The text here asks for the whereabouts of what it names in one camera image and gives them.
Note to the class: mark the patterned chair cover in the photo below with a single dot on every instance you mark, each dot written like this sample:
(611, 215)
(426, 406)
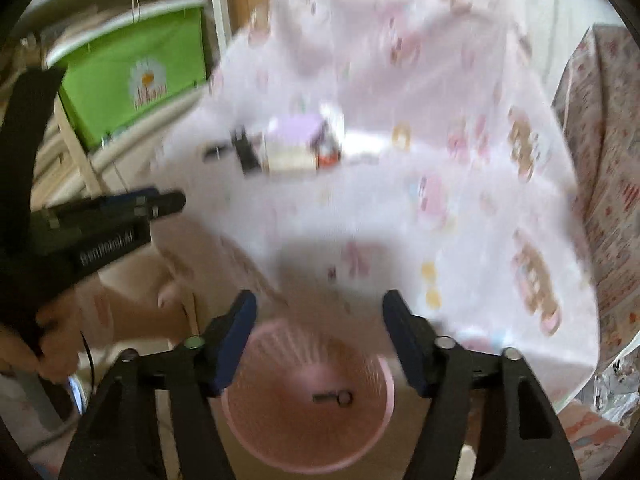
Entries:
(605, 160)

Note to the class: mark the person's left hand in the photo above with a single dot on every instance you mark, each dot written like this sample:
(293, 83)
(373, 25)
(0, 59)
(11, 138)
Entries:
(57, 345)

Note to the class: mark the black plastic spoon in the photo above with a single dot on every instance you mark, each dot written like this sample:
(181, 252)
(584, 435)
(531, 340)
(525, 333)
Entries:
(246, 152)

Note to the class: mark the silver foil bag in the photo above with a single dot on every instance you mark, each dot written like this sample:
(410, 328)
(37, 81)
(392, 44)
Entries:
(616, 390)

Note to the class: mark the green fabric storage box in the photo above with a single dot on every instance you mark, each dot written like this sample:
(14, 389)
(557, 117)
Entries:
(125, 75)

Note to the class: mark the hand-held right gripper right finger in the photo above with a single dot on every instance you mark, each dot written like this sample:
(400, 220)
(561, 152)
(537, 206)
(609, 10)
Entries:
(404, 345)

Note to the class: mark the pink printed tablecloth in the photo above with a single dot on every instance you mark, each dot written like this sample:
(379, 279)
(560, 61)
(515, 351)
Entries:
(400, 110)

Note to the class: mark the pink plastic basket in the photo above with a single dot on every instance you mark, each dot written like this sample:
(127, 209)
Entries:
(307, 410)

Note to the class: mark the white crumpled tissue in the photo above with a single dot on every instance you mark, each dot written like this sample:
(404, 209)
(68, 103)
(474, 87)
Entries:
(367, 147)

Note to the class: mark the person's left leg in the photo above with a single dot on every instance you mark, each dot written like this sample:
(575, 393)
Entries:
(140, 305)

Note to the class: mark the purple printed carton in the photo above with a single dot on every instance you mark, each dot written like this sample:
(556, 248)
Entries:
(295, 142)

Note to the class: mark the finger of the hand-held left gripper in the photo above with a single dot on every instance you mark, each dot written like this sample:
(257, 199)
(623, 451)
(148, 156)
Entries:
(160, 203)

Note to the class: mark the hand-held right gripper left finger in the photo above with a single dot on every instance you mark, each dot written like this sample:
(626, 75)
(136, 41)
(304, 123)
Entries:
(241, 340)

